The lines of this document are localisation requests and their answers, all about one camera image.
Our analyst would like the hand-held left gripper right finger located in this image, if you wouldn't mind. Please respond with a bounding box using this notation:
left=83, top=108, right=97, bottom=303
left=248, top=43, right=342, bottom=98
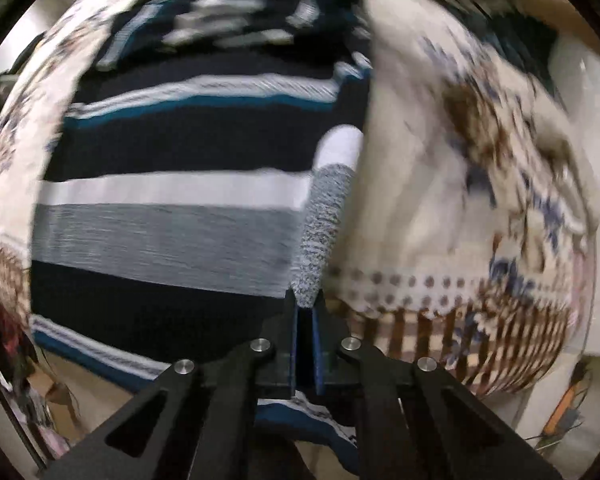
left=313, top=291, right=564, bottom=480

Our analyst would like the orange tool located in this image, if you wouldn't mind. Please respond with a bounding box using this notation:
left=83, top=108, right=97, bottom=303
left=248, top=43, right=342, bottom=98
left=542, top=360, right=592, bottom=442

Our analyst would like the floral bedsheet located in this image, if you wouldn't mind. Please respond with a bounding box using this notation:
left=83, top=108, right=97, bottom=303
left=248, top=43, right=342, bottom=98
left=0, top=0, right=600, bottom=401

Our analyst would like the navy striped sweater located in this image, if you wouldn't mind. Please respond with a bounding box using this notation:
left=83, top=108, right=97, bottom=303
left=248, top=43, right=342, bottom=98
left=29, top=0, right=376, bottom=476

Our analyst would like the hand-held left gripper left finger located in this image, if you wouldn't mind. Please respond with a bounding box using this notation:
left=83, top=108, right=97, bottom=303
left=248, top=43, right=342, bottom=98
left=40, top=289, right=299, bottom=480

